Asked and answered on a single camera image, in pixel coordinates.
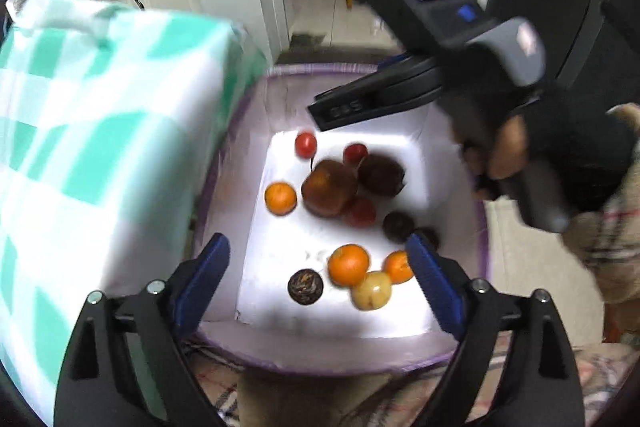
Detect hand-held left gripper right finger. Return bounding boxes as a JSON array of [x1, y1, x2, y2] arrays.
[[405, 233, 586, 427]]

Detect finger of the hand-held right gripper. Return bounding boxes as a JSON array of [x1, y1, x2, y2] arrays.
[[307, 56, 446, 132], [376, 53, 417, 72]]

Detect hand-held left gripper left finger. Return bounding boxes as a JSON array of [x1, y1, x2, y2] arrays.
[[52, 233, 232, 427]]

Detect orange mandarin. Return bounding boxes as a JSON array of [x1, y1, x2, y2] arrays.
[[382, 249, 416, 285], [327, 243, 371, 288], [264, 182, 298, 217]]

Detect dark wrinkled passion fruit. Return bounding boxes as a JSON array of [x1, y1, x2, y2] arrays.
[[287, 268, 325, 306], [382, 211, 416, 243], [416, 227, 442, 253]]

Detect red tomato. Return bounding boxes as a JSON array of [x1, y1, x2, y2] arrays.
[[294, 132, 319, 159], [345, 197, 378, 228], [342, 143, 370, 166]]

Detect yellow tomato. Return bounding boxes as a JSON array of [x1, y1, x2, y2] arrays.
[[351, 271, 393, 312]]

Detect white box with purple rim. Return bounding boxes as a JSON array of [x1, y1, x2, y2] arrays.
[[192, 63, 490, 375]]

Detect wrinkled dark red apple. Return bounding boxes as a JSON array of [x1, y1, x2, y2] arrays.
[[357, 153, 407, 198]]

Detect wrinkled dark apple with stem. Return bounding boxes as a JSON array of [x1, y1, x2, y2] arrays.
[[301, 156, 360, 218]]

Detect person's right forearm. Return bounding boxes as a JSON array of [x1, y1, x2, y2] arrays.
[[564, 103, 640, 350]]

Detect person's right hand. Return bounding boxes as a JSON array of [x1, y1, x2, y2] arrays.
[[452, 99, 628, 220]]

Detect green white checkered tablecloth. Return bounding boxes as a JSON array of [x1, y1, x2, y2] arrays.
[[0, 0, 271, 414]]

